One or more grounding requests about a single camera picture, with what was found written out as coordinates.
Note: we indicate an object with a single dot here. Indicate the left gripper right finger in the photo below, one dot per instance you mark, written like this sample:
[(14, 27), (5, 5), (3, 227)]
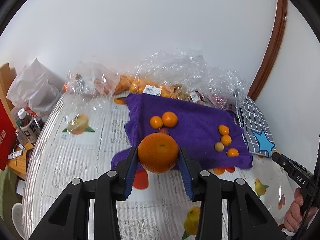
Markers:
[(248, 218)]

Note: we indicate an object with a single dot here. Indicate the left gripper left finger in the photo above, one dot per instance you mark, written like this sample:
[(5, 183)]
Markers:
[(68, 217)]

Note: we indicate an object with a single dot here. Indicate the orange tangerine big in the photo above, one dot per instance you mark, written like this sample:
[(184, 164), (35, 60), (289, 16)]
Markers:
[(232, 152)]

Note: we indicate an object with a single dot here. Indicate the tan longan fruit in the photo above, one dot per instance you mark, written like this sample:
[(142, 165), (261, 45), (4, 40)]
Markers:
[(219, 147)]

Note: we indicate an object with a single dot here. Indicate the orange kumquat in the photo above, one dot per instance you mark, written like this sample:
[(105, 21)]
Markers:
[(226, 140), (156, 122), (223, 130)]

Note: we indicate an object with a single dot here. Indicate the orange tangerine large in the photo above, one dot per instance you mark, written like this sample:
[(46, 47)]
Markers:
[(158, 152)]

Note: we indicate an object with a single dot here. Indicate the small red fruit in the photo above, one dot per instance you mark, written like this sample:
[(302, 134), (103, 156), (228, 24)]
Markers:
[(164, 130)]

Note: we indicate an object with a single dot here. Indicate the person's right hand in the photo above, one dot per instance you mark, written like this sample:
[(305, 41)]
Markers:
[(293, 218)]

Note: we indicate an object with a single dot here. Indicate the grey checked cushion with star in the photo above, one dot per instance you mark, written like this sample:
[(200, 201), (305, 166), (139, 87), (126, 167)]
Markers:
[(257, 134)]

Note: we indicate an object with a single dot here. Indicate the fruit print tablecloth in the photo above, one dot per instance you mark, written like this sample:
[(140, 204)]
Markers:
[(157, 212)]

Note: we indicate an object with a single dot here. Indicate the purple towel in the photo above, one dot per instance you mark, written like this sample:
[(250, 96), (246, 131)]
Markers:
[(196, 129)]

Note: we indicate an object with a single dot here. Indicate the dark bottle with label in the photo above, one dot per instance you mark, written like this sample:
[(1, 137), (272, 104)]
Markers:
[(29, 126)]

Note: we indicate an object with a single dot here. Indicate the red paper bag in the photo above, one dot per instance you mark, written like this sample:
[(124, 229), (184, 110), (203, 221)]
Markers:
[(7, 137)]

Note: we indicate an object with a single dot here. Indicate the small clear plastic bag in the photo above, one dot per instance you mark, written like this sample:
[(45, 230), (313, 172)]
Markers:
[(91, 79)]

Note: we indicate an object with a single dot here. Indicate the white plastic bag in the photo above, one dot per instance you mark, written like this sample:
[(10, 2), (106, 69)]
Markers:
[(32, 91)]

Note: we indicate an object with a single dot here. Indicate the clear plastic bag of fruit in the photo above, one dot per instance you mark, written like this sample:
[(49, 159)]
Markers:
[(185, 75)]

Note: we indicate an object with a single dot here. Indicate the wooden chair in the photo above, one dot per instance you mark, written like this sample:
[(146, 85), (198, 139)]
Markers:
[(7, 77)]

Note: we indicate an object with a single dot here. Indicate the brown wooden door frame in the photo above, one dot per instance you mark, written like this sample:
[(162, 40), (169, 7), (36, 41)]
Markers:
[(272, 50)]

